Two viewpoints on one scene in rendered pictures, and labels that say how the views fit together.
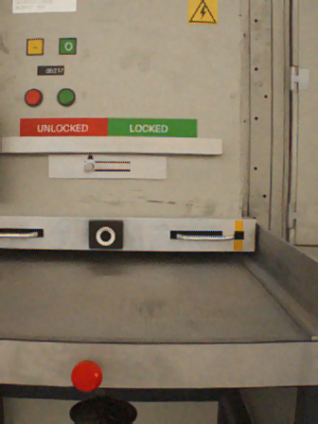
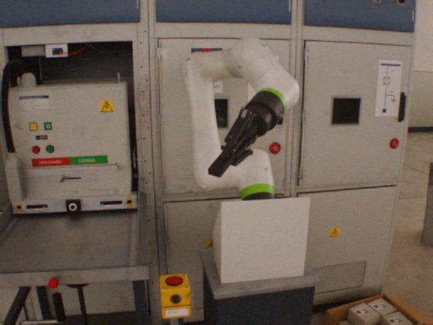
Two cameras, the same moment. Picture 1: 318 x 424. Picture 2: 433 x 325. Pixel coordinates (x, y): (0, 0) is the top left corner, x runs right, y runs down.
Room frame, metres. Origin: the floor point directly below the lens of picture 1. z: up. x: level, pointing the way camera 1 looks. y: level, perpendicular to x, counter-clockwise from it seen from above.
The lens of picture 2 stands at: (-0.52, -0.28, 1.50)
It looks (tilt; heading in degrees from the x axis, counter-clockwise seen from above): 16 degrees down; 349
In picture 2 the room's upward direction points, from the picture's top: straight up
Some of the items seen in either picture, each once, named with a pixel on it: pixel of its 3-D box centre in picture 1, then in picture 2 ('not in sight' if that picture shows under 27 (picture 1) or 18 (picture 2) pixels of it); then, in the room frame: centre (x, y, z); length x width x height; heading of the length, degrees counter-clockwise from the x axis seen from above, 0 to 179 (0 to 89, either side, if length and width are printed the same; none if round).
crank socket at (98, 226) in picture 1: (106, 234); (73, 205); (1.04, 0.04, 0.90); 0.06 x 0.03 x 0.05; 89
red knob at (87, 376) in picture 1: (87, 373); (53, 282); (0.58, 0.04, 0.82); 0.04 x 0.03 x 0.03; 0
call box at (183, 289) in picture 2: not in sight; (175, 295); (0.41, -0.34, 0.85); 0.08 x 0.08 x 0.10; 0
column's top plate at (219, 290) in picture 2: not in sight; (256, 266); (0.70, -0.66, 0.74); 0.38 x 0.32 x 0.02; 90
